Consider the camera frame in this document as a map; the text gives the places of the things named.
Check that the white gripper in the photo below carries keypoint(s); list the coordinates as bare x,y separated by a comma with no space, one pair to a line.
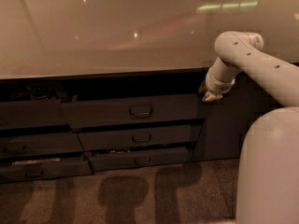
217,85

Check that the dark grey drawer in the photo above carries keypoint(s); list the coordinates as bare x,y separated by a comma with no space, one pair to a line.
44,170
115,161
140,137
39,145
96,113
31,114

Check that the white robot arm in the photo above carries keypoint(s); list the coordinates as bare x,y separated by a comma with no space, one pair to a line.
268,176

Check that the objects in top left drawer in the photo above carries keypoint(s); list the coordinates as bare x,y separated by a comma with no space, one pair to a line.
30,92

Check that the dark grey cabinet door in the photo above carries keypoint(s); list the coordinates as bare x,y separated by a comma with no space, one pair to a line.
227,120

